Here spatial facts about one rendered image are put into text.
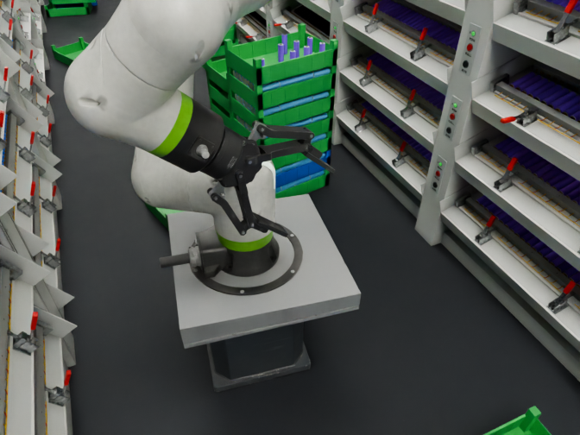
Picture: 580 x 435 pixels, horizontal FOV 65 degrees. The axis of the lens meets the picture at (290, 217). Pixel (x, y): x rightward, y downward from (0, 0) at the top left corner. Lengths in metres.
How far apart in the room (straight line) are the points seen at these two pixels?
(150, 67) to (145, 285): 1.03
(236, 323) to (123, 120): 0.49
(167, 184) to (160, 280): 0.62
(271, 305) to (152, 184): 0.33
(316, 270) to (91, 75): 0.63
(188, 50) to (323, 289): 0.60
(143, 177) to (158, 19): 0.47
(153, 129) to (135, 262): 1.00
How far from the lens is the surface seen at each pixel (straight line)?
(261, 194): 0.88
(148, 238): 1.64
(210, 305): 0.94
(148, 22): 0.51
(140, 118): 0.59
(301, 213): 1.16
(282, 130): 0.70
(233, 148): 0.66
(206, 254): 0.97
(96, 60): 0.57
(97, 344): 1.39
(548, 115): 1.23
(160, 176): 0.91
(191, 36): 0.51
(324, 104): 1.61
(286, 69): 1.46
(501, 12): 1.26
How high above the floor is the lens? 1.06
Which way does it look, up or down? 40 degrees down
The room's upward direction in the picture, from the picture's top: straight up
